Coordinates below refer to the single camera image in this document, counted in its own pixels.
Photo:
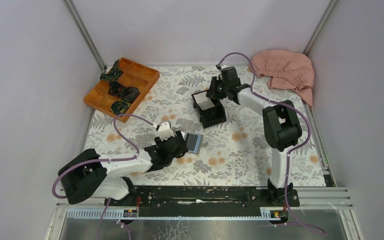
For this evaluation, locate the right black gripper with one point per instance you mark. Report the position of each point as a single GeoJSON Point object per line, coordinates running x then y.
{"type": "Point", "coordinates": [212, 93]}

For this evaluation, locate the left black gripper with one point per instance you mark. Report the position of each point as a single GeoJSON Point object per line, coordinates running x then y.
{"type": "Point", "coordinates": [159, 143]}

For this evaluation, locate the black card tray box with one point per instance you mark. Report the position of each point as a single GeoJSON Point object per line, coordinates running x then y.
{"type": "Point", "coordinates": [210, 117]}

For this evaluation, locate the black credit card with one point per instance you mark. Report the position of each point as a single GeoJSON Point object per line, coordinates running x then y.
{"type": "Point", "coordinates": [191, 141]}

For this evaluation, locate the grey leather card holder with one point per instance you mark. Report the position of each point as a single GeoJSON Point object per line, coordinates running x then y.
{"type": "Point", "coordinates": [199, 143]}

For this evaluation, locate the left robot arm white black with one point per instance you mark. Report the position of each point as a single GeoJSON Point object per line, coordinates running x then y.
{"type": "Point", "coordinates": [92, 175]}

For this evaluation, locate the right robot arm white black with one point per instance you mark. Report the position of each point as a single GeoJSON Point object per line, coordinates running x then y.
{"type": "Point", "coordinates": [281, 125]}

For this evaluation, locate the white card stack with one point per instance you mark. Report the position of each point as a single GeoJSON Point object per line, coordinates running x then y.
{"type": "Point", "coordinates": [203, 101]}

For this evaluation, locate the dark rolled tie bottom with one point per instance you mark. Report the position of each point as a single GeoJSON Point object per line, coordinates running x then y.
{"type": "Point", "coordinates": [119, 107]}

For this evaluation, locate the dark rolled tie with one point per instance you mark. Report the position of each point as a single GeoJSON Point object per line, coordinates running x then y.
{"type": "Point", "coordinates": [113, 74]}
{"type": "Point", "coordinates": [119, 107]}
{"type": "Point", "coordinates": [115, 89]}
{"type": "Point", "coordinates": [129, 94]}

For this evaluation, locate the floral patterned table mat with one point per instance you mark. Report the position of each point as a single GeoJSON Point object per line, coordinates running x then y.
{"type": "Point", "coordinates": [234, 153]}

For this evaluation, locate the dark rolled tie middle right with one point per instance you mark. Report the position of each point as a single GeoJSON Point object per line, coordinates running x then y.
{"type": "Point", "coordinates": [129, 94]}

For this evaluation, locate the pink crumpled cloth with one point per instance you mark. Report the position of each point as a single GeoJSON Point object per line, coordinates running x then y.
{"type": "Point", "coordinates": [288, 70]}

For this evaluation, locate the orange wooden compartment tray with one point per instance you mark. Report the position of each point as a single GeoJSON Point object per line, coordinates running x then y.
{"type": "Point", "coordinates": [135, 75]}

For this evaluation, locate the dark rolled tie middle left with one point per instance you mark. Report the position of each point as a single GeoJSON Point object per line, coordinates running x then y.
{"type": "Point", "coordinates": [115, 89]}

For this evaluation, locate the dark rolled tie top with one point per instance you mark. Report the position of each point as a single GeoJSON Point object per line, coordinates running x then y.
{"type": "Point", "coordinates": [113, 74]}

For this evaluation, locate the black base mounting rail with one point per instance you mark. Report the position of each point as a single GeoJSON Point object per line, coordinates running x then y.
{"type": "Point", "coordinates": [206, 201]}

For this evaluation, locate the aluminium frame rail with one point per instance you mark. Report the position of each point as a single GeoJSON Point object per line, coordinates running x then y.
{"type": "Point", "coordinates": [311, 198]}

